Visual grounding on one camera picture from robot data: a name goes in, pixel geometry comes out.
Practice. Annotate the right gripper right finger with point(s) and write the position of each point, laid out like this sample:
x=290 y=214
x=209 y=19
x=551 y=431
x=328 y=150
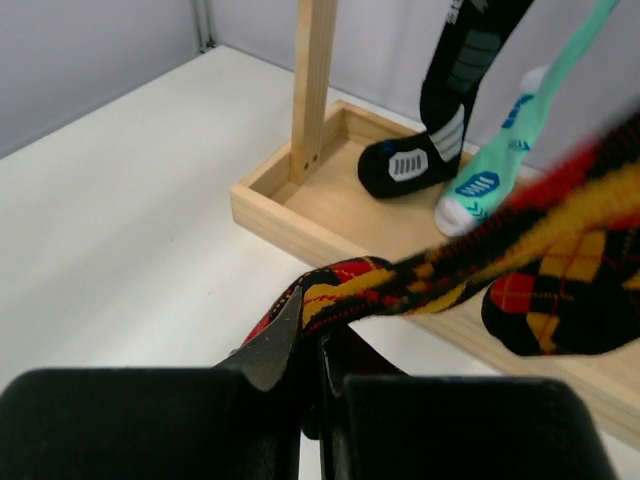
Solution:
x=377 y=422

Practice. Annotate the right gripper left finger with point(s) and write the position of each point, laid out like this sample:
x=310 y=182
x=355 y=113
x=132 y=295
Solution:
x=235 y=420

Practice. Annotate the mint green white sock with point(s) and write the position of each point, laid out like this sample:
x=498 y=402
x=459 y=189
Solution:
x=489 y=177

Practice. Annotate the red yellow argyle sock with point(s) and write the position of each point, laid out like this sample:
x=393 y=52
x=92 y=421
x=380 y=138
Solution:
x=595 y=188

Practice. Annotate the black sock blue accents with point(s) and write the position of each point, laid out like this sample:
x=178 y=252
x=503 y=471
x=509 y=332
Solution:
x=472 y=37

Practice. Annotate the wooden hanger rack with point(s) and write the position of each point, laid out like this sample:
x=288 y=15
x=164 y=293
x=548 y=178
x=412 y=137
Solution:
x=306 y=200

